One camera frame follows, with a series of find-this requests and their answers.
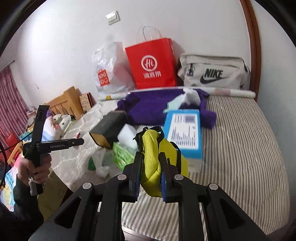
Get white sponge block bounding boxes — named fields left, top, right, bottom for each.
left=117, top=124, right=137, bottom=150

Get grey Nike bag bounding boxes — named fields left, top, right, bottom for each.
left=178, top=53, right=251, bottom=90

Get person's left hand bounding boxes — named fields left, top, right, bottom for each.
left=17, top=154, right=52, bottom=186

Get red striped curtain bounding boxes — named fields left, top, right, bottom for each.
left=0, top=67, right=28, bottom=147

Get red Haidilao paper bag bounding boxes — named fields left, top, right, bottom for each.
left=125, top=25, right=177, bottom=89

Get rolled patterned paper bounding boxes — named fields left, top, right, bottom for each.
left=98, top=86, right=256, bottom=102

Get white Miniso plastic bag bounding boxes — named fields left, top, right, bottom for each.
left=92, top=35, right=135, bottom=96

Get white and green socks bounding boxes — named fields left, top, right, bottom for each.
left=163, top=88, right=201, bottom=113

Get yellow Adidas pouch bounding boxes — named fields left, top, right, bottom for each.
left=134, top=126, right=189, bottom=197

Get white wall switch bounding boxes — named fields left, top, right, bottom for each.
left=105, top=11, right=120, bottom=25

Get wooden headboard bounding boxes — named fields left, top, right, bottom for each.
left=45, top=86, right=84, bottom=120

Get green wet wipes pack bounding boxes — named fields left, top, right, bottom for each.
left=112, top=142, right=136, bottom=170

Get purple towel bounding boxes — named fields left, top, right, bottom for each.
left=117, top=89, right=217, bottom=129

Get dark green tea tin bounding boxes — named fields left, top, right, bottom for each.
left=89, top=110, right=128, bottom=149

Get panda plush toy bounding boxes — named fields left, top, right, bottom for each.
left=53, top=114, right=72, bottom=134

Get blue tissue pack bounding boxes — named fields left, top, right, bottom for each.
left=164, top=109, right=203, bottom=173

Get translucent drawstring pouch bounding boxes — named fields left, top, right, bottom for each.
left=92, top=147, right=118, bottom=179

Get brown door frame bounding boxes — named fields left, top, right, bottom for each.
left=240, top=0, right=261, bottom=101

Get green sachet packet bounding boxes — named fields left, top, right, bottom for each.
left=88, top=157, right=96, bottom=171

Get striped mattress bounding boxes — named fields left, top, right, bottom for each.
left=51, top=96, right=290, bottom=234

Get purple plush toy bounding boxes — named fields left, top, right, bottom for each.
left=46, top=109, right=53, bottom=118

